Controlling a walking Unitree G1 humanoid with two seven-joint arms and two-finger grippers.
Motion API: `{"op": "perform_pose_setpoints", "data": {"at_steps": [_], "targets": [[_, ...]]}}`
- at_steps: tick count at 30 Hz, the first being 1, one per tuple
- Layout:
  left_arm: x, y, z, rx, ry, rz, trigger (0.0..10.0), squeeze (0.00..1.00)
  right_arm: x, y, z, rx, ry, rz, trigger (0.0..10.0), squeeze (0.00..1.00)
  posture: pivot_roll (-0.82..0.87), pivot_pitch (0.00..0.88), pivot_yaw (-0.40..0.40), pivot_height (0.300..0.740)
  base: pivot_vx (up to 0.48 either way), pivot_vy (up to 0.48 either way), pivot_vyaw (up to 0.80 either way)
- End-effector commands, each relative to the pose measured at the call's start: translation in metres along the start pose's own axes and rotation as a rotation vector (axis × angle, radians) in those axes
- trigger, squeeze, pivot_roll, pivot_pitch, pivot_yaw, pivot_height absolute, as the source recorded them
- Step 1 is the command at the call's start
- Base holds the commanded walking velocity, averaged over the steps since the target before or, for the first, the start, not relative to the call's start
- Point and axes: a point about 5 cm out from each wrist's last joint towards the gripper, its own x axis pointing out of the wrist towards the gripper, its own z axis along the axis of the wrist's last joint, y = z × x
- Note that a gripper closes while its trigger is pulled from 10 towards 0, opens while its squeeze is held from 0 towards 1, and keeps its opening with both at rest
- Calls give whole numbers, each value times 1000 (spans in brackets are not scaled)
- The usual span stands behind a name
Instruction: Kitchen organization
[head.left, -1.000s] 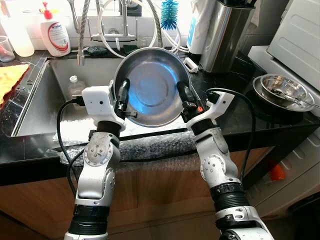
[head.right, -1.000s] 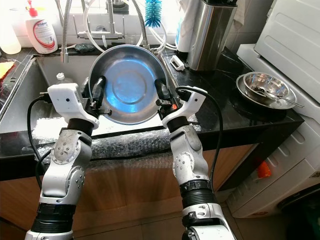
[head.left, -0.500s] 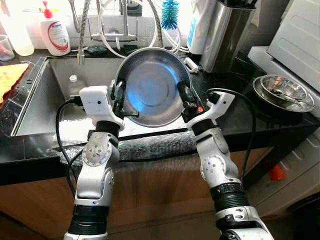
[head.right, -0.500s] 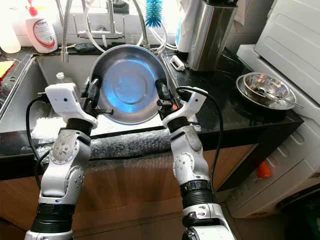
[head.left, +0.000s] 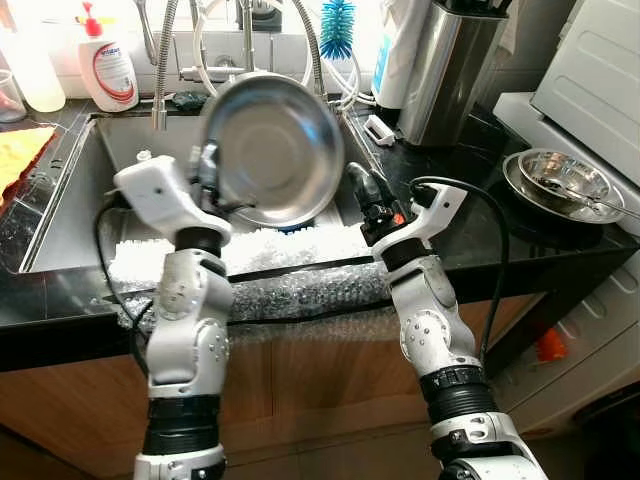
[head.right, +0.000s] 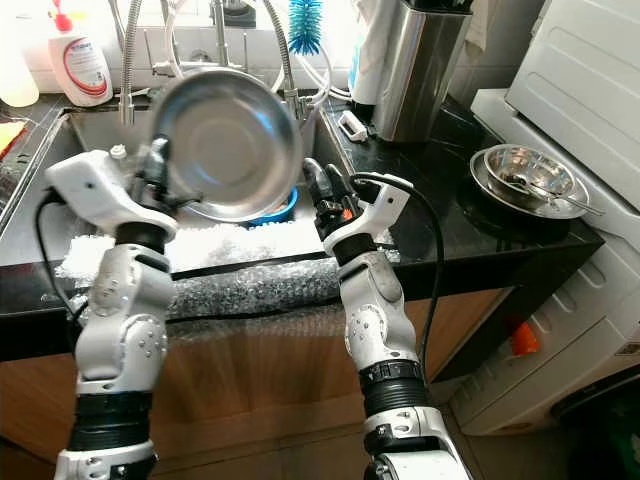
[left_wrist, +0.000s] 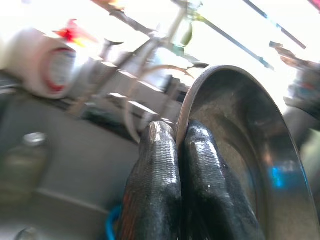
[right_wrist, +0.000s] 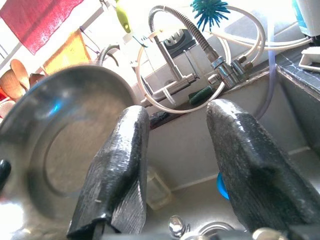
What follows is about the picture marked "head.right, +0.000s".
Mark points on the chrome faucet mixer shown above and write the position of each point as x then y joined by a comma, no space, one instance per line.
220,30

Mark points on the white canister blue label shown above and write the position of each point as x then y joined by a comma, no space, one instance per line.
368,55

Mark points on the small white clip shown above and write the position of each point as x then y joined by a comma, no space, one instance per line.
354,126

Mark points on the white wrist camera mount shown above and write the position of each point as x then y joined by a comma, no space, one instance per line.
375,210
100,185

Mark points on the blue plastic bowl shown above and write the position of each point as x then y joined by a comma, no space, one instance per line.
285,210

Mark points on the large steel bowl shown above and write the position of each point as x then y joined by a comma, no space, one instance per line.
525,165

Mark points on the white soap pump bottle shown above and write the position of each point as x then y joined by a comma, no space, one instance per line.
82,65

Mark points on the stainless steel knife block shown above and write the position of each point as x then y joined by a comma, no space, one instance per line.
420,75

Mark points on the blue bottle brush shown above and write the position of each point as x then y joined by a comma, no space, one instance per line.
305,25

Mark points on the steel spoon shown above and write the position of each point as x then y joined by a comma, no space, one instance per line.
580,205

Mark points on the shallow steel plate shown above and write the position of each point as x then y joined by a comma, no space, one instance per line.
480,185
230,145

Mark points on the bubble wrap padding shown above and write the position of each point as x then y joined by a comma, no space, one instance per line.
260,285

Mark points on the orange cleaning cloth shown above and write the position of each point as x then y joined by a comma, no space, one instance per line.
10,140

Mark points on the light wood cabinet door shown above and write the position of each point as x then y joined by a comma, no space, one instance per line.
260,390

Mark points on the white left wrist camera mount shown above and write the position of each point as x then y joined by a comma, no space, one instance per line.
100,185

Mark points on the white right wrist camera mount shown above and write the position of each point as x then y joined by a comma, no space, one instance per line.
375,210

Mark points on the translucent white bottle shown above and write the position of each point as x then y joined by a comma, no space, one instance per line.
18,85

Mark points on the small orange object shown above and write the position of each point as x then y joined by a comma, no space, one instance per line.
524,338

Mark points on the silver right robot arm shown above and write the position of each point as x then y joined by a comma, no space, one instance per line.
375,310

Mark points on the white washing machine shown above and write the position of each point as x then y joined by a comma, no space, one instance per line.
580,80

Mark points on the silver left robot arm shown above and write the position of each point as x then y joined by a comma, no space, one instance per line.
120,330

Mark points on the stainless steel sink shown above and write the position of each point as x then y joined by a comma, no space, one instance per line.
22,240

